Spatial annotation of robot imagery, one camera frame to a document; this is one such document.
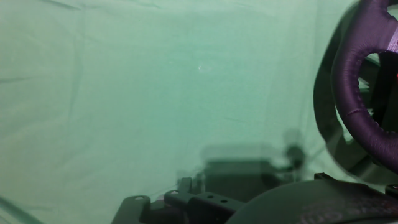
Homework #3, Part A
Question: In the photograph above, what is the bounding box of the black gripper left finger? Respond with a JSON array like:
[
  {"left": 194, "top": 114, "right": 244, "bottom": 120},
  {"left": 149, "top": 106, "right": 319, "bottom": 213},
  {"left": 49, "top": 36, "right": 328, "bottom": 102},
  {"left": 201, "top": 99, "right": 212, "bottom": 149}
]
[{"left": 111, "top": 177, "right": 247, "bottom": 224}]

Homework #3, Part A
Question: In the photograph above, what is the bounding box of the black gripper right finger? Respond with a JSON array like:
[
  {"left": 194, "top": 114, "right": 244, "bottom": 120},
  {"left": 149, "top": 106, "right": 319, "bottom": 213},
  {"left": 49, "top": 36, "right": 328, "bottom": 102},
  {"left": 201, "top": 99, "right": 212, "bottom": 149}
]
[{"left": 226, "top": 172, "right": 398, "bottom": 224}]

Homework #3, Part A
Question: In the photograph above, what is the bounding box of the black racing steering wheel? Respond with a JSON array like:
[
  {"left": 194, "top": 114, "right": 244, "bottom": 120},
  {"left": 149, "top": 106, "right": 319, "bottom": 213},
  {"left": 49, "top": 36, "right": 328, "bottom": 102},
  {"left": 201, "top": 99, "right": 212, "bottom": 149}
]
[{"left": 330, "top": 0, "right": 398, "bottom": 175}]

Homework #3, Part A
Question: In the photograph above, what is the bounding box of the black steering wheel base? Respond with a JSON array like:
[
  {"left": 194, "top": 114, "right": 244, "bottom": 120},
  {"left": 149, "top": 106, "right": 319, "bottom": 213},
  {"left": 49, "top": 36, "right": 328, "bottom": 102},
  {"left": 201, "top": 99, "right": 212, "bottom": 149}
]
[{"left": 357, "top": 51, "right": 398, "bottom": 134}]

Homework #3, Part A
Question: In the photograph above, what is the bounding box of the green cloth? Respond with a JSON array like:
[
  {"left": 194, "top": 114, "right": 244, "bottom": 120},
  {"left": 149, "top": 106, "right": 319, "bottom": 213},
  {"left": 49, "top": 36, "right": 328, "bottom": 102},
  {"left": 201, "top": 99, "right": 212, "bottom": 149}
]
[{"left": 0, "top": 0, "right": 398, "bottom": 224}]

